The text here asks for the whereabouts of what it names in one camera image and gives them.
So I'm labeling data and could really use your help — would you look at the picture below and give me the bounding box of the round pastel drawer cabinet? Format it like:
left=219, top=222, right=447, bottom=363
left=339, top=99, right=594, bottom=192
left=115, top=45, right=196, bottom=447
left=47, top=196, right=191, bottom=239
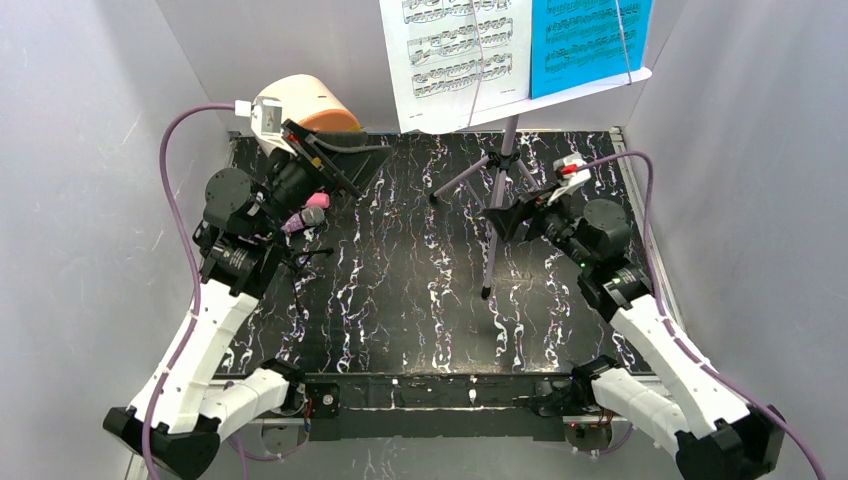
left=252, top=74, right=362, bottom=156

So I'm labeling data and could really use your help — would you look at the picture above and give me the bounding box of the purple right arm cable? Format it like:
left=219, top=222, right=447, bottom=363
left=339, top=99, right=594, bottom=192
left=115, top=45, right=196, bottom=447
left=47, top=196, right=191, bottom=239
left=576, top=150, right=829, bottom=480

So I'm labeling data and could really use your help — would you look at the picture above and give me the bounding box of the black tripod microphone stand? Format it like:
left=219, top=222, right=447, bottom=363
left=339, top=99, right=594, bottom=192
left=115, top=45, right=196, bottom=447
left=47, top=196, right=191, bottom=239
left=281, top=246, right=335, bottom=319

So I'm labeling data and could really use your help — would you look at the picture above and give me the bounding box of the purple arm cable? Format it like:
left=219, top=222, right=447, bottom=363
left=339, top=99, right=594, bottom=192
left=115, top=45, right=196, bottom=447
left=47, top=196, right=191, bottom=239
left=140, top=100, right=256, bottom=480
left=576, top=150, right=829, bottom=480

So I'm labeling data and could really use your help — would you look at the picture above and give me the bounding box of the pink microphone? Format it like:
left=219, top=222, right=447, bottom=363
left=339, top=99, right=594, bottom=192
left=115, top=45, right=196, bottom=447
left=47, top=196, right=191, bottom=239
left=304, top=192, right=331, bottom=210

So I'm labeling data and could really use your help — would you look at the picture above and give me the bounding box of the blue sheet music page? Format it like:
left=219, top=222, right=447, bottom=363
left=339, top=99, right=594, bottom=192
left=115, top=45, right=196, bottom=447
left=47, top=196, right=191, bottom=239
left=530, top=0, right=654, bottom=99

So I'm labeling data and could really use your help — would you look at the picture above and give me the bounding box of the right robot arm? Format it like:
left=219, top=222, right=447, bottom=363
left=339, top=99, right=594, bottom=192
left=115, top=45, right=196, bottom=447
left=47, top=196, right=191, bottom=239
left=484, top=190, right=785, bottom=479

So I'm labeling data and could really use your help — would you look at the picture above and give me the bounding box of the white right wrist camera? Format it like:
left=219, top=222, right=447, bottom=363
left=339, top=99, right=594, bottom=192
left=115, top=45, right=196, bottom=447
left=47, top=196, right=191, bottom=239
left=547, top=153, right=591, bottom=206

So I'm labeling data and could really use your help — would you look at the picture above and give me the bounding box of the silver mesh studio microphone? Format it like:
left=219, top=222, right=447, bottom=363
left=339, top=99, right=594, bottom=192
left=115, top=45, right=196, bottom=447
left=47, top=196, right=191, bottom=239
left=282, top=206, right=325, bottom=234

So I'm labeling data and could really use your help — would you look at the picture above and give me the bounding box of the white sheet music page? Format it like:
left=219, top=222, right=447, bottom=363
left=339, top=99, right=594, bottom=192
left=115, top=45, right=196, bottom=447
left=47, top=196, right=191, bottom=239
left=379, top=0, right=532, bottom=134

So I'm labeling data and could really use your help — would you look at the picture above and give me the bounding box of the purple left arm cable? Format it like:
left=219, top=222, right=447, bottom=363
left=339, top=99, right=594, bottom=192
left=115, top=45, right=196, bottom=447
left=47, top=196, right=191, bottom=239
left=140, top=100, right=256, bottom=480

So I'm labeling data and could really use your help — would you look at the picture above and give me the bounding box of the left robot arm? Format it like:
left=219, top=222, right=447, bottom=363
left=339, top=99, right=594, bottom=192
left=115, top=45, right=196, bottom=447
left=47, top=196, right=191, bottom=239
left=103, top=120, right=392, bottom=479

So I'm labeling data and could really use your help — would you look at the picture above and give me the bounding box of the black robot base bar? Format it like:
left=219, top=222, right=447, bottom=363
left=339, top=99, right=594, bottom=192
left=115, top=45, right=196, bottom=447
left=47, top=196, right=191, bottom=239
left=305, top=373, right=601, bottom=442

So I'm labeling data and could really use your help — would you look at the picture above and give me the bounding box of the lilac music stand tripod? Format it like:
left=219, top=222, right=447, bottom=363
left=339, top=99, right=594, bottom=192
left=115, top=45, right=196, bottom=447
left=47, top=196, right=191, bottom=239
left=428, top=114, right=539, bottom=300

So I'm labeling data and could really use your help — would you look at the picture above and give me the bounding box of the aluminium rail right edge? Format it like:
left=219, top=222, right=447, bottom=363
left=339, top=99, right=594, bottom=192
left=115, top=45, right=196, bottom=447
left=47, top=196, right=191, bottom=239
left=609, top=127, right=757, bottom=480

